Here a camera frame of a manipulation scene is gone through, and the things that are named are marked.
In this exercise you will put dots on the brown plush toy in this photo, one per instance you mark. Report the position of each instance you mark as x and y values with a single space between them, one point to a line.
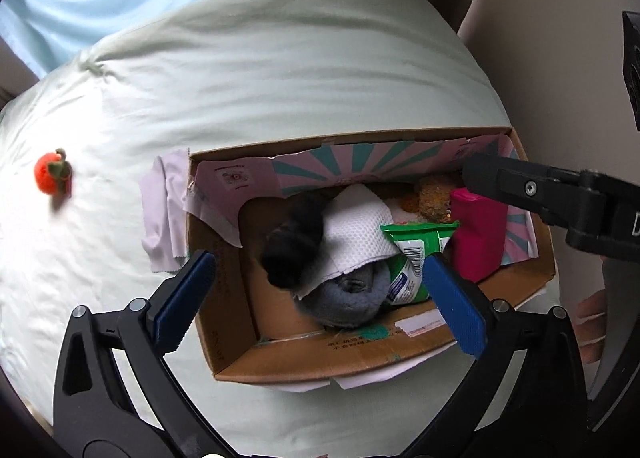
432 198

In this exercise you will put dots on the grey sock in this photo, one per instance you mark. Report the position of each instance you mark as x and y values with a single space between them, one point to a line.
345 303

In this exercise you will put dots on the light purple cloth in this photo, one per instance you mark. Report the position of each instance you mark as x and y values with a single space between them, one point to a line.
165 208

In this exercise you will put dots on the orange knitted pumpkin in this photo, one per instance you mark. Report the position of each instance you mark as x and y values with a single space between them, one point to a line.
47 173

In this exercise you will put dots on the white paper towel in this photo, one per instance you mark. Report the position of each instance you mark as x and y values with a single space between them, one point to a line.
355 233

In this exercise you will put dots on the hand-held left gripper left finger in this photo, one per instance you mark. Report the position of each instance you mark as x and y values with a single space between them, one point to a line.
185 298

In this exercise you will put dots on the cardboard box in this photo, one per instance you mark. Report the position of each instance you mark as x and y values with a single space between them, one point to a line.
225 328

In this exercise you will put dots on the green wipes packet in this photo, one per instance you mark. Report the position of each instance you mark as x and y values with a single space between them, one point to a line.
417 238

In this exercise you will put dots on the magenta pink box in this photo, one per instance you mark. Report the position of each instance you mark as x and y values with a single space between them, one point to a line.
480 243

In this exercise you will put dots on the person's right hand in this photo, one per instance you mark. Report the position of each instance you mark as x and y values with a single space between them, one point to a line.
592 325

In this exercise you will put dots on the black sock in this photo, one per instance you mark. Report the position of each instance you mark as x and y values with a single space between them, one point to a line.
295 248

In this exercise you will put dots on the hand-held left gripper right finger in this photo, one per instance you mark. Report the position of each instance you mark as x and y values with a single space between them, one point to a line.
455 308

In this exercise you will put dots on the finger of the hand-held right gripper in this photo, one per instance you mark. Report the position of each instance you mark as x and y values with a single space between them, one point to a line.
525 188

